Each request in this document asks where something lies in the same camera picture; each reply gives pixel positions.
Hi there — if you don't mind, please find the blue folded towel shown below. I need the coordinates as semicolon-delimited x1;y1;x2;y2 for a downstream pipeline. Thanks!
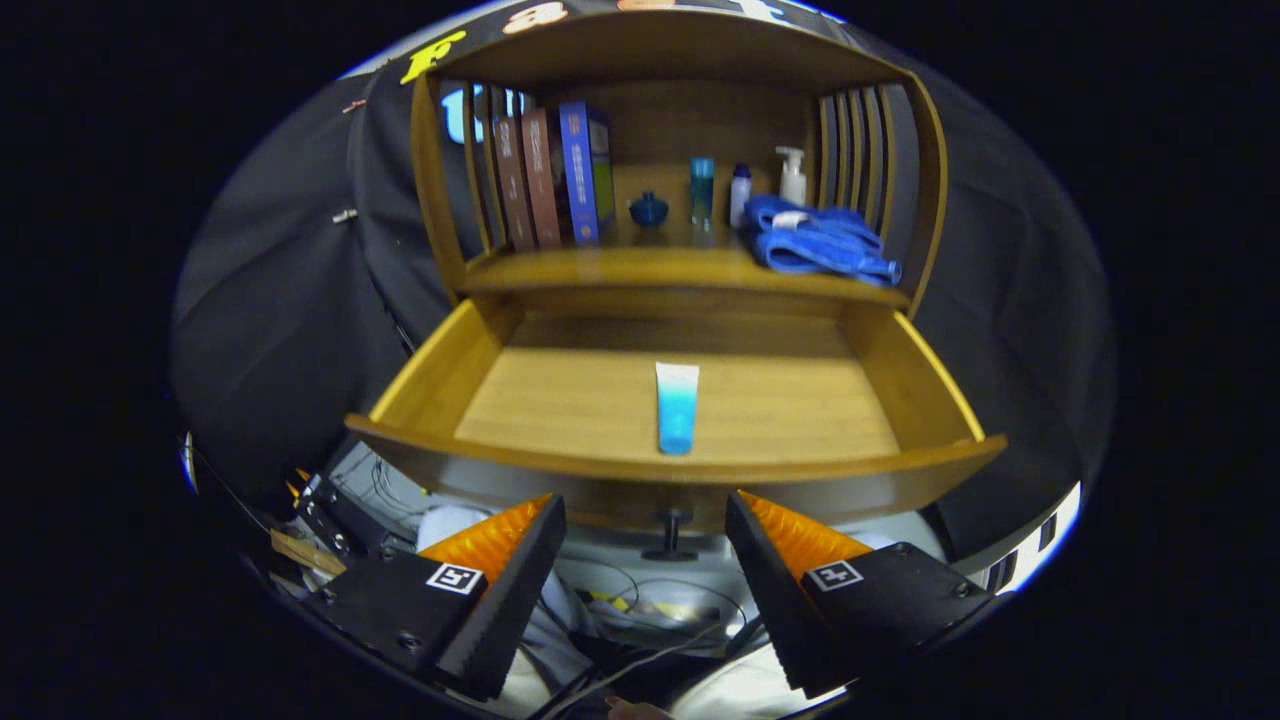
742;194;903;288

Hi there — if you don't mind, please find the wooden countertop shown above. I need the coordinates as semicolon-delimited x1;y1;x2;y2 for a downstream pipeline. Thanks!
462;165;911;306

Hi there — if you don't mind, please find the white pump bottle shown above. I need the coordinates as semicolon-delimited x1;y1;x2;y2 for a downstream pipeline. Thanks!
776;146;808;207

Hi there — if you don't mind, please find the wooden drawer with black knob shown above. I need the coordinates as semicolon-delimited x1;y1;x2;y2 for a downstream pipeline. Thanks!
345;295;1008;563

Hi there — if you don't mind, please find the black electronics box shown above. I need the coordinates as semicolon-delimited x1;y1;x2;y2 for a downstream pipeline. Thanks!
285;465;421;561

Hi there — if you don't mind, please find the brown book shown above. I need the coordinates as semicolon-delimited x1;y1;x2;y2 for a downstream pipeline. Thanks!
520;107;563;249
493;115;536;251

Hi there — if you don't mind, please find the black backdrop cloth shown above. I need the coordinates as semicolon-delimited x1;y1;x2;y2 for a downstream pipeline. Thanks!
170;0;1116;591

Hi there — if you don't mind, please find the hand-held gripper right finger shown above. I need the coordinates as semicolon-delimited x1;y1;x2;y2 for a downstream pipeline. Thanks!
725;489;1001;701

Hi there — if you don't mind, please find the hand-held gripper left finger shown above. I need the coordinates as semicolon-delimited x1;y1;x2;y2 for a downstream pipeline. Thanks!
305;493;568;703

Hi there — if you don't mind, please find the wooden cabinet with slatted hutch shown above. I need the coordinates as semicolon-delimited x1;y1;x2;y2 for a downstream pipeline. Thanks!
410;8;949;321

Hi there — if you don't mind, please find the black cable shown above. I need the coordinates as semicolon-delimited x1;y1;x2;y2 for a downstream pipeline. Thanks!
525;615;771;720

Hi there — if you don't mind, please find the blue and white tube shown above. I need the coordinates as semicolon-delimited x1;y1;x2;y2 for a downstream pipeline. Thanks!
655;362;701;457

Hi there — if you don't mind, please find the blue book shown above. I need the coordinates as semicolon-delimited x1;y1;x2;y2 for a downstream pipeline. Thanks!
558;100;616;247

